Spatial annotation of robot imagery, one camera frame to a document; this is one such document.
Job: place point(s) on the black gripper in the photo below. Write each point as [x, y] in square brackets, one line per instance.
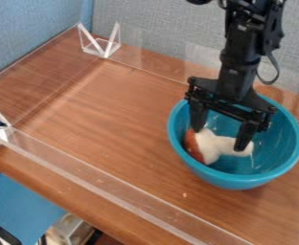
[253, 110]

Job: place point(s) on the brown and white toy mushroom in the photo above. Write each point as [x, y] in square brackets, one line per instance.
[208, 147]

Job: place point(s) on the blue plastic bowl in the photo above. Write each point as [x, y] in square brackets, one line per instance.
[238, 173]

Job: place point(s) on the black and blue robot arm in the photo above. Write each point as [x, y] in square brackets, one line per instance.
[253, 33]

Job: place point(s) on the clear acrylic table barrier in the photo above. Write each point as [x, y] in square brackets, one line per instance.
[88, 146]

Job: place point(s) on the clear acrylic corner bracket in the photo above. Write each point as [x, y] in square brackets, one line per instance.
[98, 46]

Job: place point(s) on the grey metal frame piece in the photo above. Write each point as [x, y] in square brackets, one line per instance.
[68, 231]

